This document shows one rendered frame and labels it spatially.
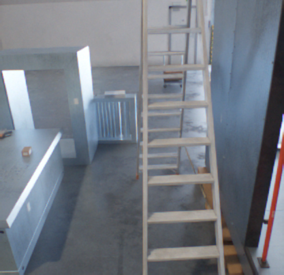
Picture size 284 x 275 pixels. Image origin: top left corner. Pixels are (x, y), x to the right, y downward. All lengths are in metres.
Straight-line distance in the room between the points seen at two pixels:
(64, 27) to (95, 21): 1.22
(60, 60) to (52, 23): 8.22
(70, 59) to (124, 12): 7.81
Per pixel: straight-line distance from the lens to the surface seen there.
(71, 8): 11.61
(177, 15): 11.26
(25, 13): 12.17
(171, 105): 1.69
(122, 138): 4.63
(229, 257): 2.54
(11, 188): 2.65
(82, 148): 3.97
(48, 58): 3.69
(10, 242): 2.50
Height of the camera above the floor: 2.00
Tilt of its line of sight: 24 degrees down
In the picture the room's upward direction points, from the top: 2 degrees counter-clockwise
